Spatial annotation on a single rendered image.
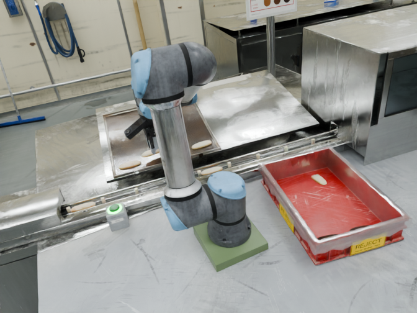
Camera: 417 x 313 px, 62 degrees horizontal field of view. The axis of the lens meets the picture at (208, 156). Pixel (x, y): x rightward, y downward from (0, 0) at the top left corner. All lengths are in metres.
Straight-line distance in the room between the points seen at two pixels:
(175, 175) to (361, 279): 0.63
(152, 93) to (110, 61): 4.20
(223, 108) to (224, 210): 0.90
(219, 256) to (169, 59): 0.63
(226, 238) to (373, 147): 0.76
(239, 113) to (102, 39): 3.44
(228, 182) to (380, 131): 0.75
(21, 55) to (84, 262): 4.06
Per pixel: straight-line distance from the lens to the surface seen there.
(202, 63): 0.92
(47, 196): 1.55
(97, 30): 5.00
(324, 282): 1.14
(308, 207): 1.36
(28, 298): 1.75
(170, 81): 0.90
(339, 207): 1.38
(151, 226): 1.36
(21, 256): 1.57
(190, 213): 1.03
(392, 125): 1.60
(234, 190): 1.04
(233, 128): 1.72
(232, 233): 1.14
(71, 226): 1.47
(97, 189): 1.65
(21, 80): 5.23
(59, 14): 4.91
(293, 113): 1.83
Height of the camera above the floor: 1.73
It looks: 32 degrees down
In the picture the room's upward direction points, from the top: 8 degrees counter-clockwise
